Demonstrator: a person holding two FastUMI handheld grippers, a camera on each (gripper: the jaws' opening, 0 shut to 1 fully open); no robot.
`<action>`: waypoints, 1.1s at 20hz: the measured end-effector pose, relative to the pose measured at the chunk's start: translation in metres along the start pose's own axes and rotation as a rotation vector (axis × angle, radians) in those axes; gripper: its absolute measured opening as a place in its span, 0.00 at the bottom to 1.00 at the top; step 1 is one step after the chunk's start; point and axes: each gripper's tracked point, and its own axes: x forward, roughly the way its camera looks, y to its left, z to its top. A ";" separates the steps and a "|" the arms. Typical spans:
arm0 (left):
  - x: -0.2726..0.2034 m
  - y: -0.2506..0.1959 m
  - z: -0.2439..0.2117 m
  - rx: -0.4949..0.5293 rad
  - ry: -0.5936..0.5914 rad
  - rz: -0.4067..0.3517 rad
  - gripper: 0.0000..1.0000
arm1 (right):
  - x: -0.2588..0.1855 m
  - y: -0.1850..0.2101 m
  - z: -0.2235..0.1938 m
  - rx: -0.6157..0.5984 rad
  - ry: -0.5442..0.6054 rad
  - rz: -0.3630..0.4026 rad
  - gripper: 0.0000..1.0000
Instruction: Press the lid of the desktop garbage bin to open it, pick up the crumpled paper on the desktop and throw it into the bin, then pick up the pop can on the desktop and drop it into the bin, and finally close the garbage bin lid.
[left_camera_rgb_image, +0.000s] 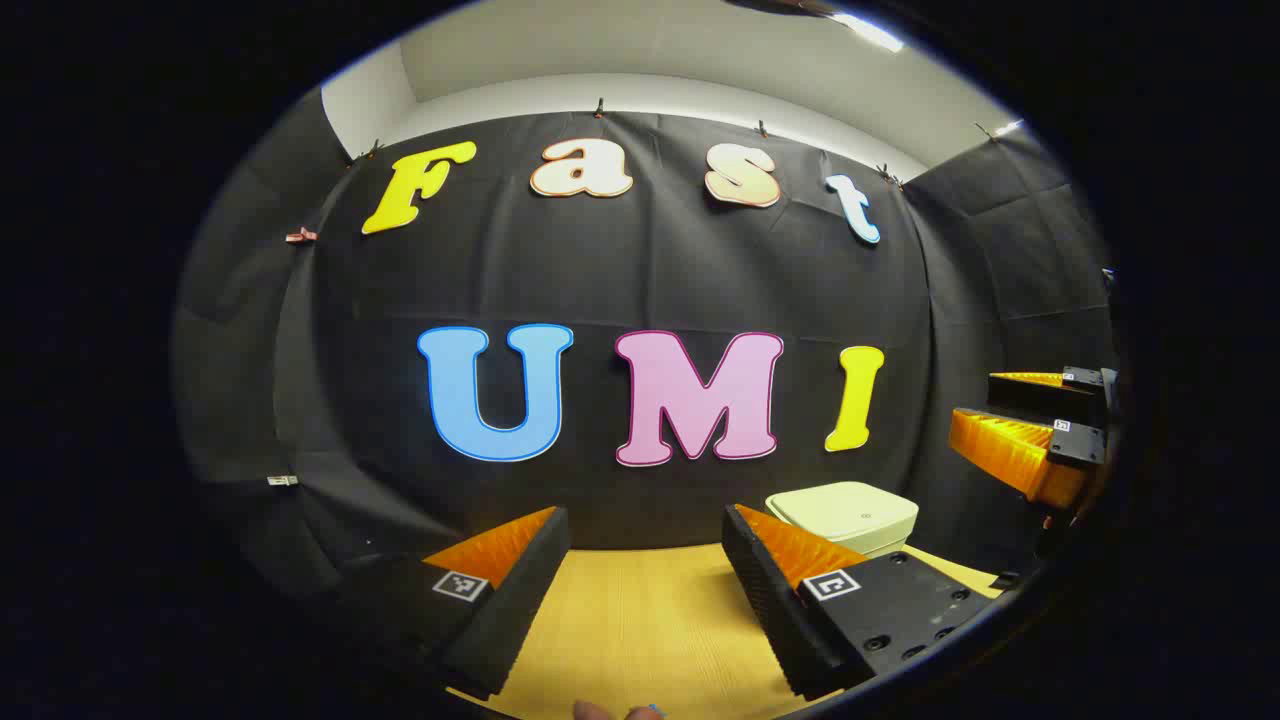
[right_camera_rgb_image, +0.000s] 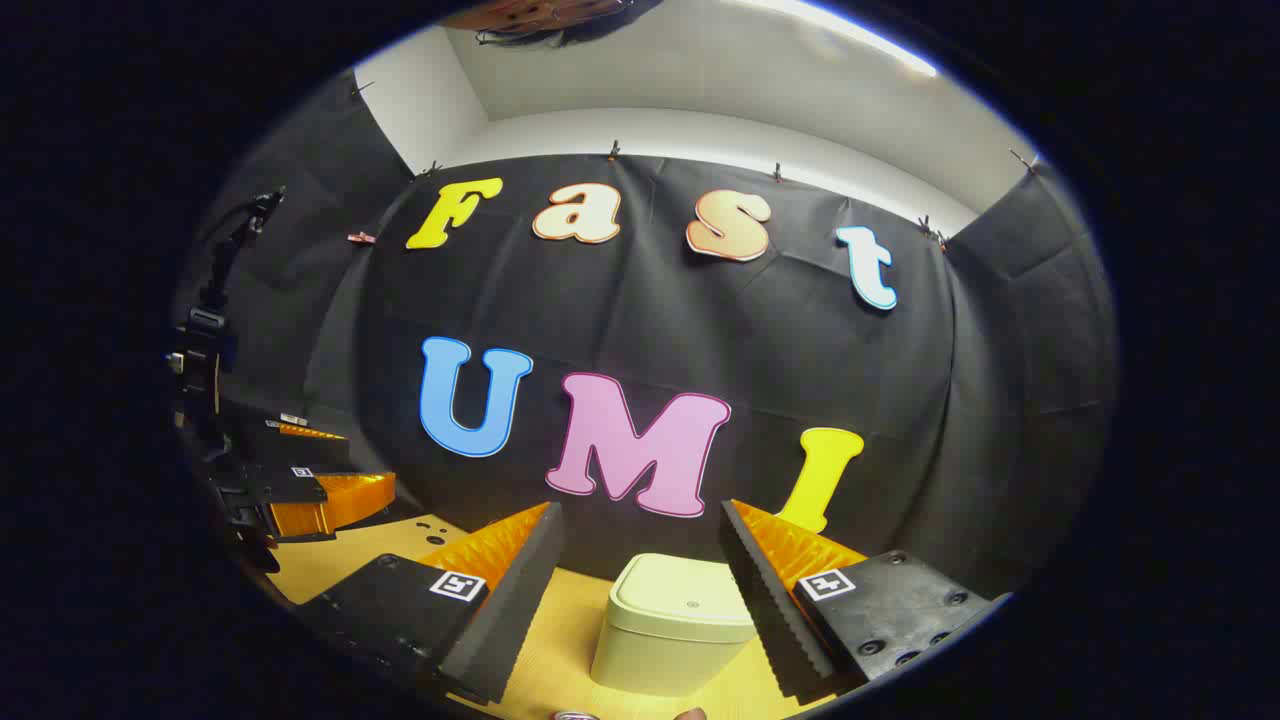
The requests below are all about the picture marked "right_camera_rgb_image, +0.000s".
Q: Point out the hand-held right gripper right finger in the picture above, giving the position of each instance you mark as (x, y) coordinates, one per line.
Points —
(775, 620)

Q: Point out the pale green desktop garbage bin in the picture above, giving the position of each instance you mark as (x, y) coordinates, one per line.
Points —
(660, 620)

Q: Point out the black backdrop cloth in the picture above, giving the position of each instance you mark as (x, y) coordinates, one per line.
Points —
(700, 330)

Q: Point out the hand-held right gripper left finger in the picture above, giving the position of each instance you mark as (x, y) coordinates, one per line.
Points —
(520, 610)

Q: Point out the red pop can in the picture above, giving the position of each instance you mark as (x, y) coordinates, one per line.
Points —
(575, 715)

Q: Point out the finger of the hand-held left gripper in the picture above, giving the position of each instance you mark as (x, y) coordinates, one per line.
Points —
(330, 500)
(300, 445)

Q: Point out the wooden desktop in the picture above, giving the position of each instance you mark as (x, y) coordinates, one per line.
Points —
(560, 640)

